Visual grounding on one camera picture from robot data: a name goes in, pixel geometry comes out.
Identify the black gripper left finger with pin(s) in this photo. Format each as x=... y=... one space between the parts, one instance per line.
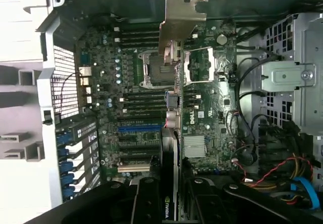
x=146 y=203

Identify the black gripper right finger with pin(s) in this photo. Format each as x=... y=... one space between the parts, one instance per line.
x=202 y=203

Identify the white expansion slot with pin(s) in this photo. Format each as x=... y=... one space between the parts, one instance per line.
x=133 y=169

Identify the short black expansion slot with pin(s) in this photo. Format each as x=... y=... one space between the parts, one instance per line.
x=126 y=139

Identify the blue expansion slot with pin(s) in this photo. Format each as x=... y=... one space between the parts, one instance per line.
x=138 y=129

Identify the blue slot clip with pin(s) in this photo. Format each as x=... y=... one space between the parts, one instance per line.
x=62 y=137
x=68 y=178
x=63 y=152
x=67 y=165
x=70 y=192

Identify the silver finned chipset heatsink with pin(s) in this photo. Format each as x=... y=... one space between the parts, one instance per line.
x=194 y=145

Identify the black round component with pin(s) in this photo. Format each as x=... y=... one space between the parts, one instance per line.
x=248 y=156

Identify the silver rear port block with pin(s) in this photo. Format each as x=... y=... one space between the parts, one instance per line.
x=85 y=81
x=88 y=90
x=84 y=71
x=88 y=100

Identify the green Dell motherboard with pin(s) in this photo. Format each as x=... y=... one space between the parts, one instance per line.
x=106 y=87

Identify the silver socket cover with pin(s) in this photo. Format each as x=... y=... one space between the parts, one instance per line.
x=212 y=65

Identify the grey metal PC case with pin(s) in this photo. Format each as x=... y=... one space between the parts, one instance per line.
x=48 y=95

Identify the teal rear port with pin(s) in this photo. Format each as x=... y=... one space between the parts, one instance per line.
x=86 y=58

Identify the silver coin cell battery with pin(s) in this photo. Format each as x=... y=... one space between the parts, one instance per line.
x=222 y=39

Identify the grey parts rack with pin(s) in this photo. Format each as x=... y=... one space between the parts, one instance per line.
x=15 y=95

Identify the perforated metal disk bay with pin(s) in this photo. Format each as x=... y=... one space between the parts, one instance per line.
x=302 y=45

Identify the CPU socket with metal frame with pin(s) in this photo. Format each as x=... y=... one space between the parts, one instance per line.
x=151 y=70

